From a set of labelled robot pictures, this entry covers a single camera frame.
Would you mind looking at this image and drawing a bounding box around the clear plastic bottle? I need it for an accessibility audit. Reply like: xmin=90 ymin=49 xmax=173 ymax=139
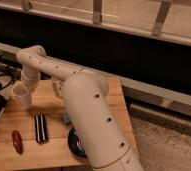
xmin=52 ymin=78 xmax=63 ymax=98

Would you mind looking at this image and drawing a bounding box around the wooden railing frame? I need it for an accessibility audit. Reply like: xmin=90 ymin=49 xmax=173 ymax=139
xmin=0 ymin=0 xmax=191 ymax=46

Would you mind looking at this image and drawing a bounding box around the black ceramic bowl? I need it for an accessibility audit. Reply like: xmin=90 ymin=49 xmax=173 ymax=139
xmin=68 ymin=128 xmax=87 ymax=159

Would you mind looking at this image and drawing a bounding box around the black white striped case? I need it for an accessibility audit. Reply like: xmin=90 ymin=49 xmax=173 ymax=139
xmin=34 ymin=114 xmax=48 ymax=144

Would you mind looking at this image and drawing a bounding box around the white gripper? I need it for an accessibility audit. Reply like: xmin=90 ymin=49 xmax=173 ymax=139
xmin=21 ymin=68 xmax=41 ymax=96

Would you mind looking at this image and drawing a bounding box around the white ceramic cup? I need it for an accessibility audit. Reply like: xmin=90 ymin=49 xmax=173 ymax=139
xmin=12 ymin=82 xmax=32 ymax=109

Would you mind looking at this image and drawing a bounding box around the blue grey sponge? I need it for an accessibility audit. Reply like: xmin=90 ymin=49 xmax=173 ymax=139
xmin=62 ymin=113 xmax=71 ymax=124

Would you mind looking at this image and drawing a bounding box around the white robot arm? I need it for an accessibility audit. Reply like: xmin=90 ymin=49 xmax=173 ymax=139
xmin=16 ymin=45 xmax=144 ymax=171

